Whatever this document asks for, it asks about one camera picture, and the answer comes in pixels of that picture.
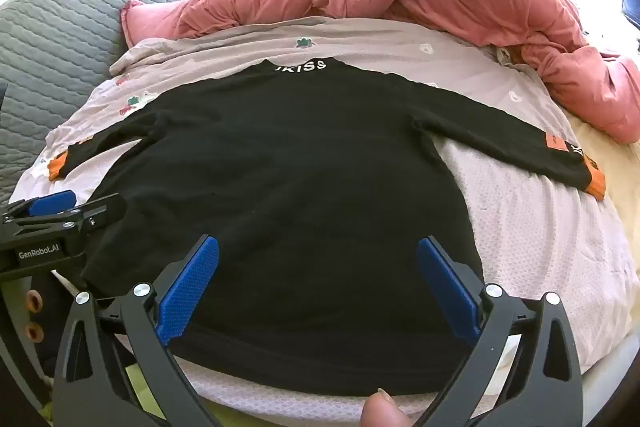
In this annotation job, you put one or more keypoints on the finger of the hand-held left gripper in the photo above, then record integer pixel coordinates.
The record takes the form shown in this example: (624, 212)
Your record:
(100, 214)
(50, 203)

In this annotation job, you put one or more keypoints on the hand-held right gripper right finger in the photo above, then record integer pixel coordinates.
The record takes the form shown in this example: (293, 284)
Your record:
(445, 279)

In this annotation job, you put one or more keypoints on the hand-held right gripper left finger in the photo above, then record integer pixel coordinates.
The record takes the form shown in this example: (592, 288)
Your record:
(192, 277)

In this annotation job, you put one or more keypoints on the black sweater with orange cuffs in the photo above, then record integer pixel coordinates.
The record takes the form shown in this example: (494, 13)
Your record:
(280, 182)

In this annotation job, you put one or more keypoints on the person's left hand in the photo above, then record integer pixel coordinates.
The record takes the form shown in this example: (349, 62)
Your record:
(34, 302)

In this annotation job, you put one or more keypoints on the person's right hand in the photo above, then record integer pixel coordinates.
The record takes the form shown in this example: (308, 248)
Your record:
(382, 412)

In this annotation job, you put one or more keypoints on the pink printed bed sheet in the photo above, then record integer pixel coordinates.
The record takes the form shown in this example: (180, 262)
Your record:
(525, 227)

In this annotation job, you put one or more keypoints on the person's green clothing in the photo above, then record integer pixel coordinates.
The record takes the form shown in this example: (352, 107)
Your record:
(134, 382)

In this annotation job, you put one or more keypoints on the yellow bed sheet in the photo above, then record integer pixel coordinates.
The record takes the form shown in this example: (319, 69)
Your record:
(615, 167)

